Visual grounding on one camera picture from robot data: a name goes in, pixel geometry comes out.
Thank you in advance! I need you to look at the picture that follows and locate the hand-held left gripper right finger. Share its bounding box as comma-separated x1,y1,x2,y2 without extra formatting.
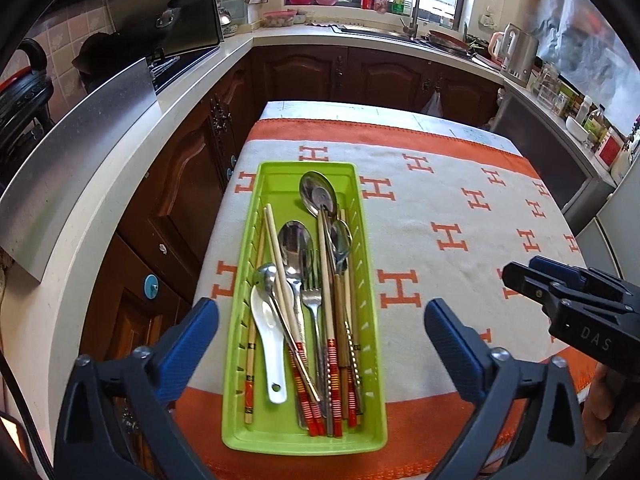
424,298,586,480

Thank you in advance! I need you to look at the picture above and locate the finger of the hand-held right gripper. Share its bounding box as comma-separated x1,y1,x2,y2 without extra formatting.
530,256,633,306
502,262,631,318

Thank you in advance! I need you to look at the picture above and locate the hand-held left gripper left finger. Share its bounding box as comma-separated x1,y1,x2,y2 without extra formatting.
54,298,220,480

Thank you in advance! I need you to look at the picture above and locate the patterned bamboo chopstick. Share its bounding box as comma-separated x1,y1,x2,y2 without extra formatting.
243,222,267,426

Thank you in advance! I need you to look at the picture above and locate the white ceramic spoon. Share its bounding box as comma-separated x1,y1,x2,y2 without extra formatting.
250,285,288,405

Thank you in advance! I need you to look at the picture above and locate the beige red-striped chopstick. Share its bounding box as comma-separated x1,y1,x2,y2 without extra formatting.
346,250,362,428
289,345,317,436
264,203,326,437
318,211,343,438

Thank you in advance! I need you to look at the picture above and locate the steel fork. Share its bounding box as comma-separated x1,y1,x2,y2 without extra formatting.
301,274,328,418

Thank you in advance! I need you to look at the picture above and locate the wooden-handled steel spoon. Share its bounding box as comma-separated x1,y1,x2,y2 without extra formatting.
327,219,355,411

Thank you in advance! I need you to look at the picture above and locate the green plastic utensil tray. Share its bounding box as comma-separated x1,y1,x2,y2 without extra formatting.
221,161,388,453

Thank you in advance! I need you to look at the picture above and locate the steel soup spoon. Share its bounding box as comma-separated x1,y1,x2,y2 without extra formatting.
299,171,341,281

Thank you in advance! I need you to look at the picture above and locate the person's right hand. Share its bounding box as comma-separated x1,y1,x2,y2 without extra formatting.
582,365,618,446

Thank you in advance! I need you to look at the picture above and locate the orange white printed blanket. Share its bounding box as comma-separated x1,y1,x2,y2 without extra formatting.
172,117,601,480

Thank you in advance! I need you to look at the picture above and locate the red white package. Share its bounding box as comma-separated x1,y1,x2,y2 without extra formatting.
596,127,627,170

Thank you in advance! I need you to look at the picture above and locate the white bowl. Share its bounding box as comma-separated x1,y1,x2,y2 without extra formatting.
565,116,592,144

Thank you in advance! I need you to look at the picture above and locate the clear bottle green label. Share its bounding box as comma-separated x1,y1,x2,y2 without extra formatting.
585,105,607,151

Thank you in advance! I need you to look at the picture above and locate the glass pitcher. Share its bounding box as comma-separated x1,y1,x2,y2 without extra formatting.
530,62,562,105

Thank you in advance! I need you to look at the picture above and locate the white plastic bag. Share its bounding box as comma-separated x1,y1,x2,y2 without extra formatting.
421,90,444,117

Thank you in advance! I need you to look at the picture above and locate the white kitchen countertop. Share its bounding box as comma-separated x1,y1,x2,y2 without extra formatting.
0,22,618,480

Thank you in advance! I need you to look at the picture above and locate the steel electric kettle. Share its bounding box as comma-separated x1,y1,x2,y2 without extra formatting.
489,23,540,88

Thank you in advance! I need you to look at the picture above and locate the bent steel sheet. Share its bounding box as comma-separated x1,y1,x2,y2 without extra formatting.
0,56,162,282

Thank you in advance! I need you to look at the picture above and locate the pale patterned tablecloth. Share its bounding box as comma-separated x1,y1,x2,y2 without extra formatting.
260,101,521,161

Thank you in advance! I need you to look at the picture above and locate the red plate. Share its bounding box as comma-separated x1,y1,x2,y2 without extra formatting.
426,29,476,53

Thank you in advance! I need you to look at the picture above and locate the black gas stove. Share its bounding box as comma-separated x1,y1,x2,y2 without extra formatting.
147,45,221,96

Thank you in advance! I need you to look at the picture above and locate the steel sink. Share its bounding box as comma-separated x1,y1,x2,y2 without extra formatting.
332,22,481,58

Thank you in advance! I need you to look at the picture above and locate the steel kitchen faucet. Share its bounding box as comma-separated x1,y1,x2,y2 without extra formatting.
400,0,425,40

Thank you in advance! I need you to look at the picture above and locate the black pressure cooker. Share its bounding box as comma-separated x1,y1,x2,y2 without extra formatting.
0,39,57,171

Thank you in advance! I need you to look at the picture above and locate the black wok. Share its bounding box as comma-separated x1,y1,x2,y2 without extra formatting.
71,32,168,81

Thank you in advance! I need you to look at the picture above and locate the small steel teapot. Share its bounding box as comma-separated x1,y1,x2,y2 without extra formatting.
216,1,240,37

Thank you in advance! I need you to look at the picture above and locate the black frying pan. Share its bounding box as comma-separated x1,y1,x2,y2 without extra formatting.
132,0,237,36

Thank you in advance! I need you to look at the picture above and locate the bowl of food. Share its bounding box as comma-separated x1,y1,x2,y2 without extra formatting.
262,9,298,29

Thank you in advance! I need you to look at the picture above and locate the clear plastic wall sheet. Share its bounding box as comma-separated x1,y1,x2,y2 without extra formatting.
530,0,640,121

